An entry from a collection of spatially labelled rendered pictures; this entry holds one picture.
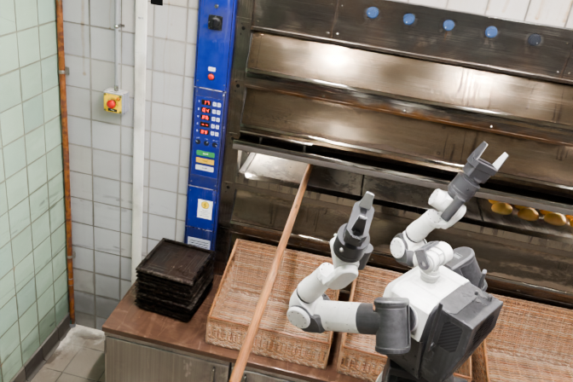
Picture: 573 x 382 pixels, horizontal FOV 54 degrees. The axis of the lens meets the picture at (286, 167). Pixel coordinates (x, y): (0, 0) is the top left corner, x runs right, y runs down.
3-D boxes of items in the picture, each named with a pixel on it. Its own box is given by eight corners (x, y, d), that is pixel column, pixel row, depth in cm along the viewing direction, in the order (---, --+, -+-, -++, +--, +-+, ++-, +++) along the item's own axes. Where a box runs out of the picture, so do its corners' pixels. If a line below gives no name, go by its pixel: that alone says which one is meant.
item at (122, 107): (109, 107, 269) (109, 86, 265) (129, 110, 268) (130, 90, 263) (102, 111, 262) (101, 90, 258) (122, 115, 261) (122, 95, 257)
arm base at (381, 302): (384, 346, 170) (419, 350, 164) (363, 352, 160) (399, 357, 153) (383, 295, 172) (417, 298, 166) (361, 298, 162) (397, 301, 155)
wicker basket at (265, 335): (230, 280, 294) (235, 236, 282) (336, 303, 288) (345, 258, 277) (203, 344, 250) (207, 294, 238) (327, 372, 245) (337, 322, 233)
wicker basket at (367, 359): (345, 305, 288) (355, 261, 276) (456, 331, 281) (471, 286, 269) (333, 373, 244) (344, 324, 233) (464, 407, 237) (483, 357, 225)
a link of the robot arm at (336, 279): (338, 241, 158) (314, 264, 166) (344, 269, 152) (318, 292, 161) (357, 245, 161) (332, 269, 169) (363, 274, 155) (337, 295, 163)
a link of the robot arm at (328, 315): (311, 311, 185) (373, 315, 173) (293, 338, 175) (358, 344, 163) (301, 282, 181) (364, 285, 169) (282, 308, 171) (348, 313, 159)
